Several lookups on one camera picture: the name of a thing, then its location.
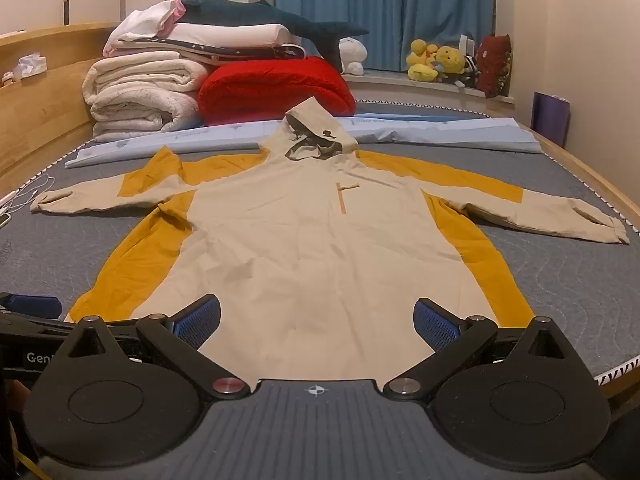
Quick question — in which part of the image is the white plush toy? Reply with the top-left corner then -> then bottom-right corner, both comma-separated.
338,37 -> 369,76

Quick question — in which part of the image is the striped plush toy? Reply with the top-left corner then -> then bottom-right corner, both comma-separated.
459,54 -> 482,89

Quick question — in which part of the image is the wooden bed frame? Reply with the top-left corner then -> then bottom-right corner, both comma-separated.
0,22 -> 640,251

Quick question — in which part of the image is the dark blue shark plush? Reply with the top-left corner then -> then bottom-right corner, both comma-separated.
179,0 -> 372,74

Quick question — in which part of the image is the beige and yellow hoodie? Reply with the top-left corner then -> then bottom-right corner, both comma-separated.
30,96 -> 632,382

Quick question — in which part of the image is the yellow plush toy with blue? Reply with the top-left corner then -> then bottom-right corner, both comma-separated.
431,45 -> 467,84

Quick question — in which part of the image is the white and pink cloth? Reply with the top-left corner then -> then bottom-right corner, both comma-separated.
106,0 -> 187,47

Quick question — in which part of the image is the white fluffy folded blanket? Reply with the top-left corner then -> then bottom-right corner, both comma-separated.
81,56 -> 212,144

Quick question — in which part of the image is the dark red box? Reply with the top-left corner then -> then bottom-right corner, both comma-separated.
475,33 -> 514,99

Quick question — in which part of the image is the light blue folded sheet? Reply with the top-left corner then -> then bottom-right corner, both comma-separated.
65,111 -> 544,169

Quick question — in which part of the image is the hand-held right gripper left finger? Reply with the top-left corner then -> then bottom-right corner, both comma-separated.
61,294 -> 252,402

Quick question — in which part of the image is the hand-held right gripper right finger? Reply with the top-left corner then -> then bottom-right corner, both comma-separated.
382,297 -> 572,403

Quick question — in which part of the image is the blue curtain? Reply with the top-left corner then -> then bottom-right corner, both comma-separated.
273,0 -> 497,74

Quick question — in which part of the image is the tissue pack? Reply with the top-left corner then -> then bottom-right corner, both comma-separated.
12,52 -> 49,81

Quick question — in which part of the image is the white duvet with dark trim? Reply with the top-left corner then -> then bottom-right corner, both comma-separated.
102,34 -> 307,67

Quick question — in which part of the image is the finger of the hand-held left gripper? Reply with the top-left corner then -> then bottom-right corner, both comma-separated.
0,294 -> 63,318

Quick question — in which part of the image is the yellow duck plush toy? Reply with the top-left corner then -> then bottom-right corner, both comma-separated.
406,39 -> 442,84

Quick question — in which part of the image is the white pillow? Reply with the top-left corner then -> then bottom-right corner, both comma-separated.
162,21 -> 303,50

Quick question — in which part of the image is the purple bag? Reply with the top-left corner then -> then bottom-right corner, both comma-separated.
530,91 -> 572,149

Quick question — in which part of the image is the red folded blanket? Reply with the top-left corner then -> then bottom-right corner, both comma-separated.
198,56 -> 357,127

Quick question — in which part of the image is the white cable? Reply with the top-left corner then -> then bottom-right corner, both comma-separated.
0,174 -> 57,222

